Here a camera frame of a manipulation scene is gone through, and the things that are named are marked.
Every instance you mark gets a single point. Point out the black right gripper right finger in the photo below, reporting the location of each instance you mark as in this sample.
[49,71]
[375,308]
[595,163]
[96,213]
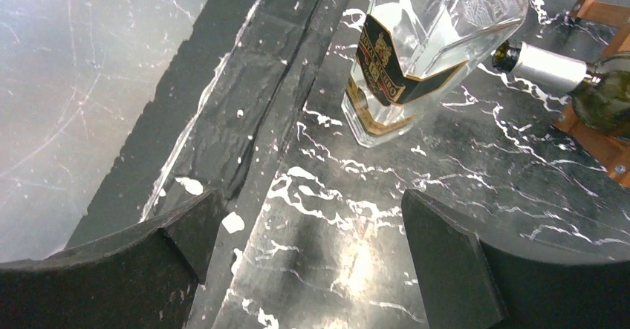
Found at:
[474,275]

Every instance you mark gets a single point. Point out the clear bottle rack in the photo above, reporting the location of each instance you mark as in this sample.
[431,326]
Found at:
[411,53]

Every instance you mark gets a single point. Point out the black base beam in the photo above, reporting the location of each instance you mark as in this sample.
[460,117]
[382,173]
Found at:
[220,120]

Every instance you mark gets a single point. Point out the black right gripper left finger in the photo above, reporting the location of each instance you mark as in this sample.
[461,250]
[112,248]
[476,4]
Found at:
[144,276]

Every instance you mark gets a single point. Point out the brown wooden wine rack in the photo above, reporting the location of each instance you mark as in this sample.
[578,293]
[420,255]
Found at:
[611,152]

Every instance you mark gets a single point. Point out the dark bottle black cap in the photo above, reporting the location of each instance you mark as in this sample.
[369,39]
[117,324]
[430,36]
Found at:
[561,81]

